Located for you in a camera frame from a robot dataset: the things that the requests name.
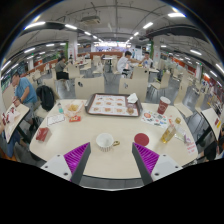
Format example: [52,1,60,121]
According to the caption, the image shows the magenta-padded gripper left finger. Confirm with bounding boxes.
[40,142,92,186]

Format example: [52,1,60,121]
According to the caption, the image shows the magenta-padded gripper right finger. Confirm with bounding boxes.
[131,142,184,186]

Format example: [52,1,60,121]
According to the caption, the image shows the clear bottle with tan cap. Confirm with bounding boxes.
[161,117,183,145]

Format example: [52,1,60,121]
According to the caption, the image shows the round red coaster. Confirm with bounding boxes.
[133,132,150,147]

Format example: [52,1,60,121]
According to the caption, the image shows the flat red paper packet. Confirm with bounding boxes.
[68,115,82,123]

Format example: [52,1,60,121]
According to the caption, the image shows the printed paper flyer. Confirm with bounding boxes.
[140,110,169,129]

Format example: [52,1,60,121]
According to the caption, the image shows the small red box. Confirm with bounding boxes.
[35,127,51,143]

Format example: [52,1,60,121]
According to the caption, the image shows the white printed card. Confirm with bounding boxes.
[46,113,66,127]

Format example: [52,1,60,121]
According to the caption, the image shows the red paper cup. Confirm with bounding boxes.
[156,96,172,116]

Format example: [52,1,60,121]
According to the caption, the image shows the white napkin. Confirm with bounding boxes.
[126,92,139,104]

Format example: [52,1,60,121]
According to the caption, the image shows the brown food tray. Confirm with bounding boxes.
[84,92,144,118]

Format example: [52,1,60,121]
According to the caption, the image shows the beige dining table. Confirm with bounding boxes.
[200,107,223,141]
[1,103,31,144]

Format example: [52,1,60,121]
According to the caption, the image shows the black backpack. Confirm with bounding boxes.
[35,84,56,112]

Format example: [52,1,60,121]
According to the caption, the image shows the beige wooden chair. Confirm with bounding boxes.
[118,77,149,103]
[74,76,106,100]

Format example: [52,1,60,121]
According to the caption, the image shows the group of beige chairs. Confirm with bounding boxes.
[28,54,209,116]

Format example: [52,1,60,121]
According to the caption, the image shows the person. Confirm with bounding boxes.
[139,51,154,70]
[116,50,141,75]
[54,55,70,81]
[10,71,42,125]

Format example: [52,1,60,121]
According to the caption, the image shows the ceiling air conditioner unit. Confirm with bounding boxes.
[80,15,102,25]

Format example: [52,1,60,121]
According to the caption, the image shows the group of ceiling lights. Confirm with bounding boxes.
[0,11,224,79]

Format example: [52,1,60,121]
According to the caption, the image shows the white mug with gold handle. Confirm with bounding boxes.
[95,132,121,153]

